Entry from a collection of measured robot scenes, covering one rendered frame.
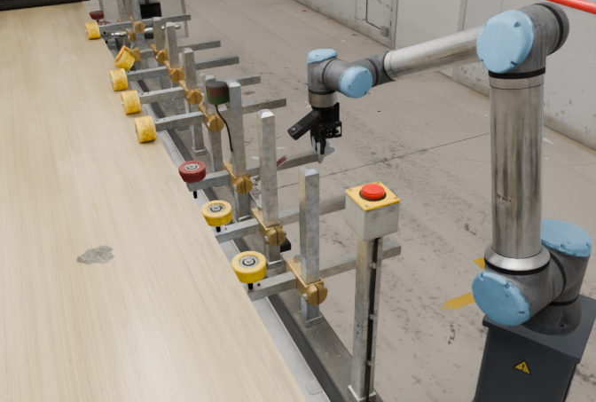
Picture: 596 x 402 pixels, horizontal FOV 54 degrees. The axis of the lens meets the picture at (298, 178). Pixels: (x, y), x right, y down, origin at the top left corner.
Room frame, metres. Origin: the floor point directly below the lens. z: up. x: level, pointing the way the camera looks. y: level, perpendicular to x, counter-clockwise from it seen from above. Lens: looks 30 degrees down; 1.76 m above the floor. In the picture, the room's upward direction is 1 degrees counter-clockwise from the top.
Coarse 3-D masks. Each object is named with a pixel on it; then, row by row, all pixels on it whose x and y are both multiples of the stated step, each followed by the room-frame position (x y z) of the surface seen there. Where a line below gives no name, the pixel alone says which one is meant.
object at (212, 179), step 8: (304, 152) 1.70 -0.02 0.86; (312, 152) 1.70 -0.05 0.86; (288, 160) 1.65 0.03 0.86; (296, 160) 1.66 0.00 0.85; (304, 160) 1.67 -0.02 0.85; (312, 160) 1.68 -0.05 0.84; (248, 168) 1.60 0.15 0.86; (256, 168) 1.61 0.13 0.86; (280, 168) 1.64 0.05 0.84; (288, 168) 1.65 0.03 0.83; (208, 176) 1.56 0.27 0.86; (216, 176) 1.56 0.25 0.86; (224, 176) 1.56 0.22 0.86; (192, 184) 1.52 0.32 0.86; (200, 184) 1.53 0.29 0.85; (208, 184) 1.54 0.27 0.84; (216, 184) 1.55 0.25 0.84
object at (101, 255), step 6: (102, 246) 1.14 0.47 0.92; (108, 246) 1.14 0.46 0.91; (84, 252) 1.13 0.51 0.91; (90, 252) 1.12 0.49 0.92; (96, 252) 1.12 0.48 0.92; (102, 252) 1.11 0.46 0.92; (108, 252) 1.13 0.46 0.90; (78, 258) 1.10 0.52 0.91; (84, 258) 1.10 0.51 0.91; (90, 258) 1.10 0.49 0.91; (96, 258) 1.10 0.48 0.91; (102, 258) 1.10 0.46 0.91; (108, 258) 1.10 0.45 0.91
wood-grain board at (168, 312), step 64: (0, 64) 2.52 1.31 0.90; (64, 64) 2.50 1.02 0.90; (0, 128) 1.85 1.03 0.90; (64, 128) 1.84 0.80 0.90; (128, 128) 1.83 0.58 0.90; (0, 192) 1.43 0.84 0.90; (64, 192) 1.42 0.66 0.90; (128, 192) 1.41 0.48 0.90; (0, 256) 1.13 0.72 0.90; (64, 256) 1.12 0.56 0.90; (128, 256) 1.12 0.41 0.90; (192, 256) 1.11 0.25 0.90; (0, 320) 0.91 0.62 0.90; (64, 320) 0.91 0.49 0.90; (128, 320) 0.90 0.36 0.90; (192, 320) 0.90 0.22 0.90; (256, 320) 0.89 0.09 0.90; (0, 384) 0.74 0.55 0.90; (64, 384) 0.74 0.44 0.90; (128, 384) 0.74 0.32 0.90; (192, 384) 0.73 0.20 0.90; (256, 384) 0.73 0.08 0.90
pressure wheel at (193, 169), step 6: (186, 162) 1.56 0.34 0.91; (192, 162) 1.56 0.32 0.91; (198, 162) 1.56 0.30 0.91; (180, 168) 1.53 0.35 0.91; (186, 168) 1.54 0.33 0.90; (192, 168) 1.53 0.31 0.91; (198, 168) 1.53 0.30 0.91; (204, 168) 1.53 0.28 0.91; (180, 174) 1.51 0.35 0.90; (186, 174) 1.50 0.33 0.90; (192, 174) 1.50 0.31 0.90; (198, 174) 1.51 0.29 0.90; (204, 174) 1.53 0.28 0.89; (186, 180) 1.50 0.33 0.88; (192, 180) 1.50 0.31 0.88; (198, 180) 1.51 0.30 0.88
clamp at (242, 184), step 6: (228, 162) 1.62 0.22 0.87; (228, 168) 1.59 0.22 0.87; (234, 180) 1.53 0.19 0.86; (240, 180) 1.52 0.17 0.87; (246, 180) 1.52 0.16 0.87; (234, 186) 1.51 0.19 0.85; (240, 186) 1.51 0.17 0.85; (246, 186) 1.52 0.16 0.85; (252, 186) 1.53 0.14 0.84; (240, 192) 1.51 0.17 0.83; (246, 192) 1.52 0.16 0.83
